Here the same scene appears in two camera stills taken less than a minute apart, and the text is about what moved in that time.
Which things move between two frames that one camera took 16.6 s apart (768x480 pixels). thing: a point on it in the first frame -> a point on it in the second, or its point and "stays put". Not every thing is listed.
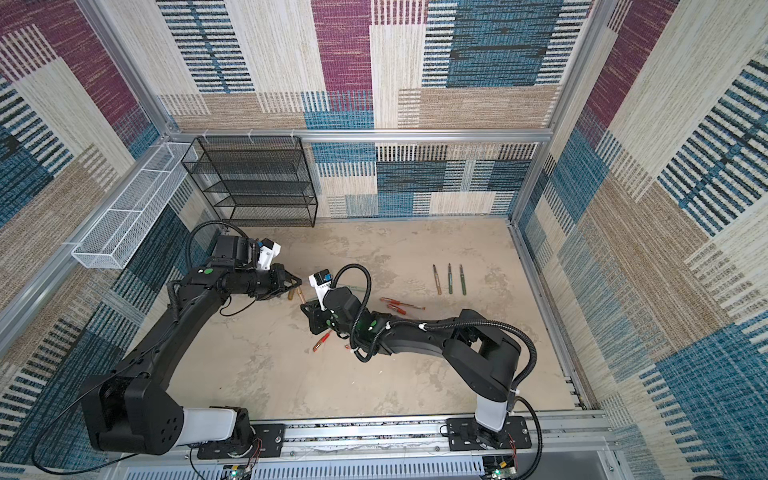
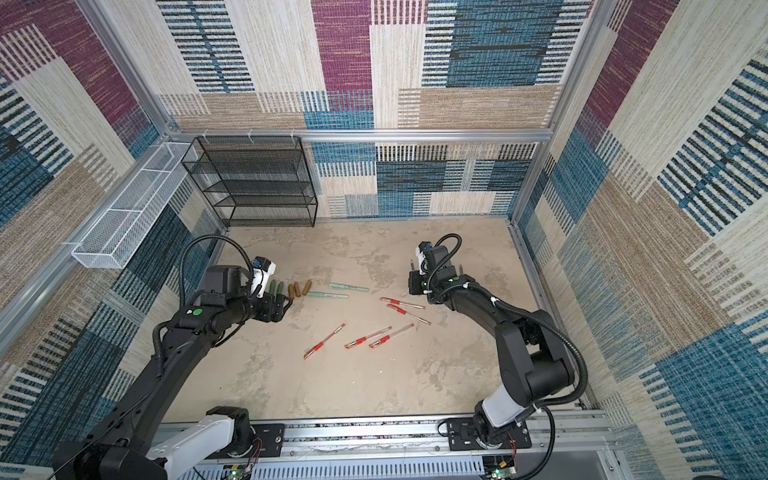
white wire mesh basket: [110, 241] stays put
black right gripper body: [322, 321] -> [418, 283]
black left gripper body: [270, 281] -> [267, 309]
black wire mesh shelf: [255, 180] stays put
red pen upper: [402, 303] stays put
